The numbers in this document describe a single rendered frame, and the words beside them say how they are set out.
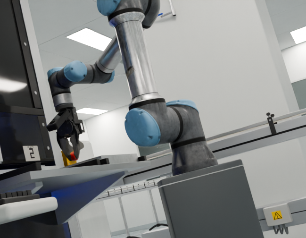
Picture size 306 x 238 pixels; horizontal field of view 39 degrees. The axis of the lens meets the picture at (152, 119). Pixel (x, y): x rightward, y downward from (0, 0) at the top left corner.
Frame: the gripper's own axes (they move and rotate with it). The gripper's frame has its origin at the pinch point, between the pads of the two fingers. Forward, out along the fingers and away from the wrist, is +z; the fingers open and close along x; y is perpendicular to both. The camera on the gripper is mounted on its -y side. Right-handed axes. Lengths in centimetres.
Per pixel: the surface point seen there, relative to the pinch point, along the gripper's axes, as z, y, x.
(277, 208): 43, 84, -53
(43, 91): -32.5, 12.5, 15.6
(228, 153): 11, 86, -36
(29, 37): -58, 11, 16
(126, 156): 5.8, 0.7, -22.0
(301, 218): 51, 89, -62
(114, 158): 6.3, -8.1, -22.1
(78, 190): 12.8, 3.0, 2.9
